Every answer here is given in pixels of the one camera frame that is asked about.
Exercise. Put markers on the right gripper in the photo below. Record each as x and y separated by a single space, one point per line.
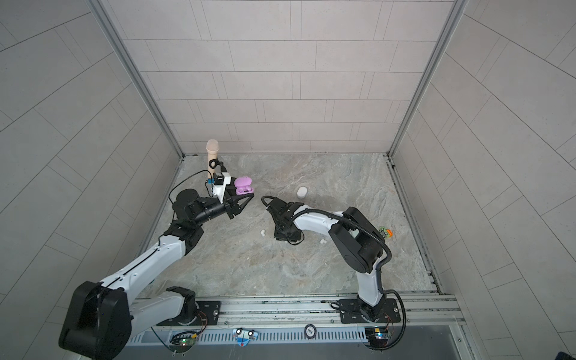
278 235

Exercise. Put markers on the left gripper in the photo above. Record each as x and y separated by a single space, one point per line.
231 208

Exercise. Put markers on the purple earbud case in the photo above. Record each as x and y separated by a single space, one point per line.
243 185

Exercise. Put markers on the white earbud case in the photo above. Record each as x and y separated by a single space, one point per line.
302 192

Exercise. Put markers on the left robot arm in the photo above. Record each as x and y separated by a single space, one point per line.
79 333

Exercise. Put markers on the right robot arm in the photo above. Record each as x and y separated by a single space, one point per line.
361 245

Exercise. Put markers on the black microphone stand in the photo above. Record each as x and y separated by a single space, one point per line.
215 163

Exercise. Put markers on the green orange toy car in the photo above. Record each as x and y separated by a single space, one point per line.
385 232

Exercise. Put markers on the black round disc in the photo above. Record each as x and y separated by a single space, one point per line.
310 331

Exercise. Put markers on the blue white clip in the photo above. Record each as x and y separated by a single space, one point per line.
243 337

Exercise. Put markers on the right green circuit board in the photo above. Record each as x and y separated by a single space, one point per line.
377 338

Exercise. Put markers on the green circuit board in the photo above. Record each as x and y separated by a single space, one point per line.
377 338
183 341

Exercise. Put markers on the left green circuit board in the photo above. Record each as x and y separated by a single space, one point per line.
183 341

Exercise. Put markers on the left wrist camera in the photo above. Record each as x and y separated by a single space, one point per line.
218 184

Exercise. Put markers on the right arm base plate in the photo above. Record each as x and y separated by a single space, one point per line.
354 310

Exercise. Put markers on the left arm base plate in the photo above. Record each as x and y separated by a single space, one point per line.
202 313

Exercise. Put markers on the aluminium frame rail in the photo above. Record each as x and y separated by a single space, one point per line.
279 310

